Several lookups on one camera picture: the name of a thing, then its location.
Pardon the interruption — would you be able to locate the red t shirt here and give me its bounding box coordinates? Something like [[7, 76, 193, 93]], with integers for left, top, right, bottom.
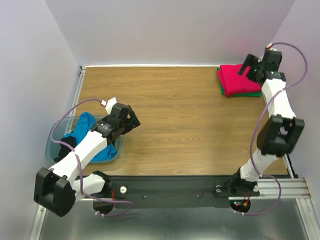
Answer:
[[219, 64, 261, 97]]

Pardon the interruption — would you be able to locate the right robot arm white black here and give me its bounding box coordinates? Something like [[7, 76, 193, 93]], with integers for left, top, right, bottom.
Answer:
[[230, 46, 305, 195]]

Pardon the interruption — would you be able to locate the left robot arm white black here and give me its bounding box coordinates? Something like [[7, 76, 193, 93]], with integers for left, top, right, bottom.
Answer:
[[33, 98, 141, 217]]

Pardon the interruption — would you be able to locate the folded green t shirt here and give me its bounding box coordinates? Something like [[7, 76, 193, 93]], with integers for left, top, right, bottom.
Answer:
[[217, 67, 262, 98]]

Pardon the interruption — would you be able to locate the blue t shirt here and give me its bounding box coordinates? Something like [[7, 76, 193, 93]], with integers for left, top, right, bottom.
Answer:
[[61, 112, 118, 163]]

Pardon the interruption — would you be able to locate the teal plastic bin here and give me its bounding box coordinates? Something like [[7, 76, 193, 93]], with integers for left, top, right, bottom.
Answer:
[[45, 115, 124, 164]]

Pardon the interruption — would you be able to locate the black garment in bin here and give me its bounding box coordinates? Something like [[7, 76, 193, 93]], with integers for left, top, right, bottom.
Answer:
[[54, 136, 76, 163]]

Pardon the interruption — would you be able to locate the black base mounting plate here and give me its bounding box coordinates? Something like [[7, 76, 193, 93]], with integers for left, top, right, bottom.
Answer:
[[93, 175, 260, 212]]

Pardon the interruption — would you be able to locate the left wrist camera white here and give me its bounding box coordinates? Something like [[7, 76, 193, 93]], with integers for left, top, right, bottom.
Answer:
[[100, 97, 118, 115]]

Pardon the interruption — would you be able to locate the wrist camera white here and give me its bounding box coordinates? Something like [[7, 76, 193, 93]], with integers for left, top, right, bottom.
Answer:
[[264, 43, 279, 52], [100, 97, 118, 115]]

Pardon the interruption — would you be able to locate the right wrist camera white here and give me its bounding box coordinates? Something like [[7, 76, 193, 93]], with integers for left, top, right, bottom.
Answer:
[[264, 43, 279, 52]]

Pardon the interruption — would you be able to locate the aluminium frame rail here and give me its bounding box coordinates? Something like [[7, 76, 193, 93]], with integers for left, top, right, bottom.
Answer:
[[39, 177, 313, 201]]

